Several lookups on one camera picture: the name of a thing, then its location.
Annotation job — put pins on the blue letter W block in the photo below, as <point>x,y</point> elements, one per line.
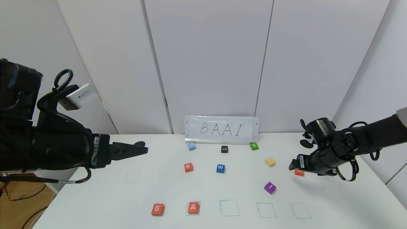
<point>220,168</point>

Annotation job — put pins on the orange letter R block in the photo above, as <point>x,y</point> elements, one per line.
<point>188,167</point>

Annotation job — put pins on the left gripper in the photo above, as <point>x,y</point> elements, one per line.
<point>99,150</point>

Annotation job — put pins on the black letter L block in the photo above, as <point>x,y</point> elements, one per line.
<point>224,149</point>

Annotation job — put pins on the purple letter I block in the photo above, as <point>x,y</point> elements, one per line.
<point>270,187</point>

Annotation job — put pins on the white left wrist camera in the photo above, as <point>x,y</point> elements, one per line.
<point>81,95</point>

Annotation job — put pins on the orange letter A block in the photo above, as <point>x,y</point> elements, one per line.
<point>299,172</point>
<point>193,208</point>

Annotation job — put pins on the white BAAI sign board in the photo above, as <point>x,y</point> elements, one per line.
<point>219,121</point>

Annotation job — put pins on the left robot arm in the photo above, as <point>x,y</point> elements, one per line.
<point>19,127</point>

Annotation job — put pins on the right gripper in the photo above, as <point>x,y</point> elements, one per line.
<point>301,161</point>

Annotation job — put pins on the orange letter B block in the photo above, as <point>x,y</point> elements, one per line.
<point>158,209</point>

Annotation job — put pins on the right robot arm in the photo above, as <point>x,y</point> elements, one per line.
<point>375,133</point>

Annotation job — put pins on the yellow letter block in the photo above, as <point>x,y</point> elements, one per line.
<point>270,162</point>

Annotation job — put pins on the green letter S block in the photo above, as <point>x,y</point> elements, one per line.
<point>254,146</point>

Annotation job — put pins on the light blue letter block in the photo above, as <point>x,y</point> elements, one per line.
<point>191,146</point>

